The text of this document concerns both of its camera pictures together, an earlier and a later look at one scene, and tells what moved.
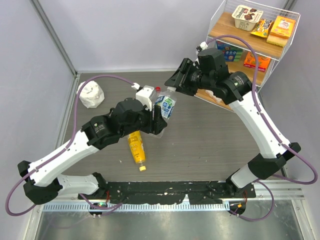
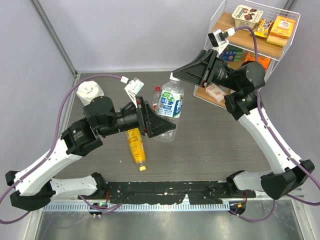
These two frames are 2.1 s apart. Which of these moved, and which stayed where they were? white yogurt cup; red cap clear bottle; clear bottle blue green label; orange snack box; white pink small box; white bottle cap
Moved: clear bottle blue green label; white bottle cap
Stayed: white pink small box; white yogurt cup; red cap clear bottle; orange snack box
